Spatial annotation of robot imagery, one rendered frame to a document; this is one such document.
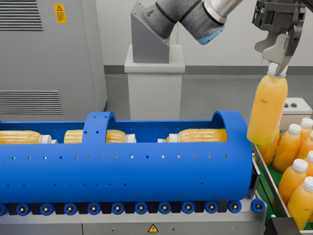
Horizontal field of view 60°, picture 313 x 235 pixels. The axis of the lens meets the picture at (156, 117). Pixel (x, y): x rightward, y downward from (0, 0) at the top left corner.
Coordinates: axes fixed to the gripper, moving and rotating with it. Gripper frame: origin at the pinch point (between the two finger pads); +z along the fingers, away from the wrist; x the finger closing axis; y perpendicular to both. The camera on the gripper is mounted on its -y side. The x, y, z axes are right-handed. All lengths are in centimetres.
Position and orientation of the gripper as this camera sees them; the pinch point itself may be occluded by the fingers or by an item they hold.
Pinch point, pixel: (277, 67)
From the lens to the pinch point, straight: 69.3
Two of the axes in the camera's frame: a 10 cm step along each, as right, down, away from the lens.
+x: -0.4, 4.9, -8.7
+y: -10.0, -0.7, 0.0
